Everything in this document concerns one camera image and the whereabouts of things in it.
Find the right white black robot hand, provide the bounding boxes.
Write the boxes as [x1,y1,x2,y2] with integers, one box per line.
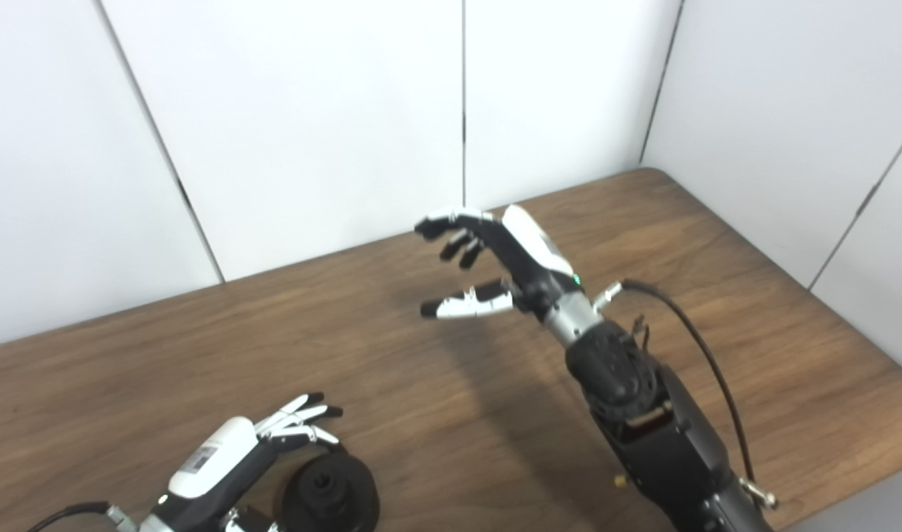
[414,205,592,323]

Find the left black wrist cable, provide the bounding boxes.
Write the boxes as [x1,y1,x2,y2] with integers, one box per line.
[26,501,138,532]

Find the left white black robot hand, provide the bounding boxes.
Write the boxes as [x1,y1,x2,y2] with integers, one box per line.
[137,393,344,532]

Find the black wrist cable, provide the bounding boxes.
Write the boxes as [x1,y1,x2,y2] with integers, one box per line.
[26,501,138,532]
[593,279,781,511]

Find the round black part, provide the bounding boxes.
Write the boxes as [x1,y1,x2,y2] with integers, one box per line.
[281,452,381,532]

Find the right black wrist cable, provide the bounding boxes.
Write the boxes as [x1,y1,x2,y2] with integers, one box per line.
[593,279,781,511]

